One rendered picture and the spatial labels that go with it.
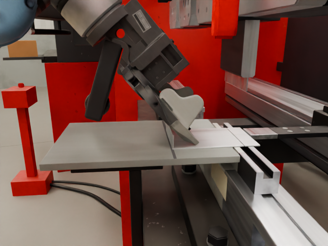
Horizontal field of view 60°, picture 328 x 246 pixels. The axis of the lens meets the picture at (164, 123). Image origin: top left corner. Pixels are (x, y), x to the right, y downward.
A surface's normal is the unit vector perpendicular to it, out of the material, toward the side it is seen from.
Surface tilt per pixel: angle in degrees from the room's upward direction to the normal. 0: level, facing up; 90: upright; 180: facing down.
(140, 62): 90
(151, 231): 0
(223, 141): 0
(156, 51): 90
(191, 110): 81
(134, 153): 0
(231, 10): 91
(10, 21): 101
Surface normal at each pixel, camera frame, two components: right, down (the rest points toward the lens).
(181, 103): -0.03, 0.14
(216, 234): 0.00, -0.96
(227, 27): 0.10, 0.31
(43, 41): 0.33, 0.28
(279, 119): -0.99, 0.03
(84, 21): -0.27, 0.57
